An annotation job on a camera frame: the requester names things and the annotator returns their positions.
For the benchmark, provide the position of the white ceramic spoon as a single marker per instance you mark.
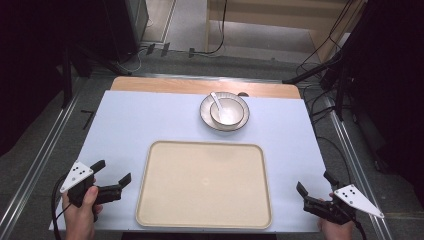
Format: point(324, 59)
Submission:
point(216, 102)

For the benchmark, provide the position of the white bowl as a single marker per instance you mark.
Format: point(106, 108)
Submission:
point(230, 115)

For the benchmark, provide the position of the white plate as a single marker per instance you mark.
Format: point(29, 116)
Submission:
point(207, 116)

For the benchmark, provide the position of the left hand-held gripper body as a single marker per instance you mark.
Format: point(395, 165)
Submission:
point(79, 180)

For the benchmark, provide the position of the dark cabinet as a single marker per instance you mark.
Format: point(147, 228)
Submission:
point(128, 26)

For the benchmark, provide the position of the black metal stand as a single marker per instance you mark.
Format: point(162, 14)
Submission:
point(333, 70)

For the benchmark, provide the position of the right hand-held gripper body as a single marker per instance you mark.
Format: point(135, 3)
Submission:
point(346, 203)

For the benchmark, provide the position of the person's right hand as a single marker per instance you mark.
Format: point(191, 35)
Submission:
point(335, 229)

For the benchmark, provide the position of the wooden table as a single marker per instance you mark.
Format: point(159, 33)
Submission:
point(166, 85)

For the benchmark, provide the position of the person's left hand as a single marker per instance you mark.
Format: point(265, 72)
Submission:
point(81, 215)

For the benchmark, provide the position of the white table mat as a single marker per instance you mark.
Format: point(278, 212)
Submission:
point(133, 126)

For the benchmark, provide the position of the aluminium rail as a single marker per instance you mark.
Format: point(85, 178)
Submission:
point(31, 173)
point(353, 160)

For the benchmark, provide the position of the beige plastic tray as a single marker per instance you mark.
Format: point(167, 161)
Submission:
point(204, 184)

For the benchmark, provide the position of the black curtain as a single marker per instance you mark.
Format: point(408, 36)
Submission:
point(393, 90)
point(30, 63)

